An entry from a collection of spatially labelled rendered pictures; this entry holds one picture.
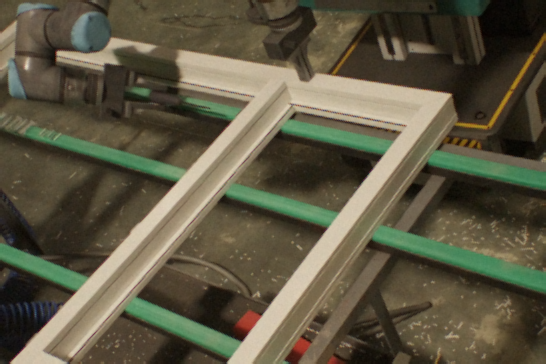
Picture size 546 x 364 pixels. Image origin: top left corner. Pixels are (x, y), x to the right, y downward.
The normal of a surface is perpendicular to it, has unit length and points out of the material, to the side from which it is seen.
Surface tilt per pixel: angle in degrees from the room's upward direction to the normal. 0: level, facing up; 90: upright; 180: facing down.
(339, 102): 90
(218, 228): 0
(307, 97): 90
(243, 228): 0
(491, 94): 0
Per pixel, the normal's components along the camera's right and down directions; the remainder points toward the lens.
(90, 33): 0.80, 0.19
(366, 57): -0.33, -0.70
